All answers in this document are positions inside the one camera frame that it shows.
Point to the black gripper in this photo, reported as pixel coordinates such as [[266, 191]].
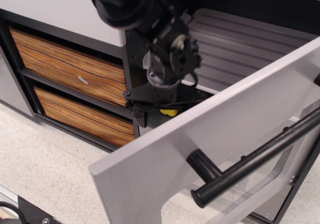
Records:
[[156, 92]]

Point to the grey toy oven door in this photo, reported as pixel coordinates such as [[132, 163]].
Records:
[[135, 181]]

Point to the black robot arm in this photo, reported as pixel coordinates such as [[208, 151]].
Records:
[[174, 54]]

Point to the grey oven rack tray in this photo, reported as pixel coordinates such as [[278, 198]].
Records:
[[234, 47]]

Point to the grey lower oven drawer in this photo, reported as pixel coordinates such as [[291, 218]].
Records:
[[227, 202]]

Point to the lower wood-pattern storage bin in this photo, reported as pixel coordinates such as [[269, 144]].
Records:
[[105, 126]]

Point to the wood-pattern storage bin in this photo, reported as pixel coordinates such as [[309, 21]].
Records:
[[105, 126], [84, 73]]

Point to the yellow toy bell pepper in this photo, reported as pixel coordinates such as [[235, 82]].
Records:
[[169, 112]]

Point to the upper wood-pattern storage bin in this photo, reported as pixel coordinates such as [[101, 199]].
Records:
[[84, 73]]

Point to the dark grey toy kitchen cabinet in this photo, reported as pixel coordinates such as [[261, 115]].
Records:
[[47, 162]]

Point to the black oven door handle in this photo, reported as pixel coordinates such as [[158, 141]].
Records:
[[250, 164]]

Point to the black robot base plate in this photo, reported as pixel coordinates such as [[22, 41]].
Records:
[[33, 214]]

